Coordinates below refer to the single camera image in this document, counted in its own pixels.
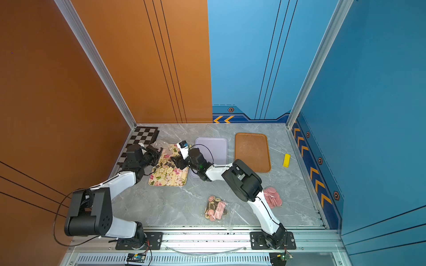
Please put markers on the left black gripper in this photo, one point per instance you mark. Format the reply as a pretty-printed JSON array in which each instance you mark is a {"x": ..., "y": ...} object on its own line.
[{"x": 155, "y": 153}]

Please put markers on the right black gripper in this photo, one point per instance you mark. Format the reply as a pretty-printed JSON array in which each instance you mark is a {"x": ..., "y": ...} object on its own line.
[{"x": 179, "y": 163}]

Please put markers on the ziploc bag of beige cookies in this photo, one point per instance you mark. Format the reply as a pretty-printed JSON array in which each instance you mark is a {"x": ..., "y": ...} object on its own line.
[{"x": 168, "y": 149}]

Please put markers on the ziploc bag of mixed cookies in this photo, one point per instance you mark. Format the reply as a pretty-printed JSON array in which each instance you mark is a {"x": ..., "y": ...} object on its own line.
[{"x": 221, "y": 213}]

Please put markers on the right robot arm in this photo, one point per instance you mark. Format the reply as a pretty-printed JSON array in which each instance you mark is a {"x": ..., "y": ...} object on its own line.
[{"x": 244, "y": 183}]

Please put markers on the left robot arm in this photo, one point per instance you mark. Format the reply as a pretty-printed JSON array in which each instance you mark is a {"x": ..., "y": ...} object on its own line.
[{"x": 90, "y": 212}]

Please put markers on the ziploc bag of pink cookies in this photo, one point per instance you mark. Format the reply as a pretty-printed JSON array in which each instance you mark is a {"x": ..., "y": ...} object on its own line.
[{"x": 272, "y": 197}]

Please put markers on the floral pattern tray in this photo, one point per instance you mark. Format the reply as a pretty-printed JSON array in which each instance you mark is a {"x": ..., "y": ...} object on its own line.
[{"x": 158, "y": 179}]

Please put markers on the black white chessboard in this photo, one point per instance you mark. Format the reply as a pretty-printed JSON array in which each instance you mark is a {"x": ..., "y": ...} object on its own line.
[{"x": 141, "y": 135}]

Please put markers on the lavender plastic tray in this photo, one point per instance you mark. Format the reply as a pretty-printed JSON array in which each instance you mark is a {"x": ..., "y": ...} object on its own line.
[{"x": 215, "y": 151}]

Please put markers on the brown plastic tray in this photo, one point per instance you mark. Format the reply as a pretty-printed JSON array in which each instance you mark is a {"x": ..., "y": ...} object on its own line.
[{"x": 253, "y": 150}]

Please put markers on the left green circuit board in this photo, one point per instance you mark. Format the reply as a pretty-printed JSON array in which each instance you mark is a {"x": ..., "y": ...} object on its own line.
[{"x": 135, "y": 258}]

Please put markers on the green circuit board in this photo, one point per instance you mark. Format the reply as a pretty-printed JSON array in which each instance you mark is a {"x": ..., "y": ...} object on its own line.
[
  {"x": 280, "y": 259},
  {"x": 135, "y": 258}
]

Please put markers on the yellow rectangular block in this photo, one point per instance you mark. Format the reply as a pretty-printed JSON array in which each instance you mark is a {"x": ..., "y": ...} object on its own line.
[{"x": 286, "y": 161}]

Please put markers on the right green circuit board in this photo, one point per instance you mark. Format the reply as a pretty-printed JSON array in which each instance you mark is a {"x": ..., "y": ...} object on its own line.
[{"x": 280, "y": 259}]

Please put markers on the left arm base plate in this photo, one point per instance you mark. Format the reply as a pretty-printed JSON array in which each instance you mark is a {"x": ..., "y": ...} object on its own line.
[{"x": 150, "y": 240}]

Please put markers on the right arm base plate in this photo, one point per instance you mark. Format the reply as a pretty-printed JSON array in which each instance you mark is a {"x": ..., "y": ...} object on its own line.
[{"x": 260, "y": 240}]

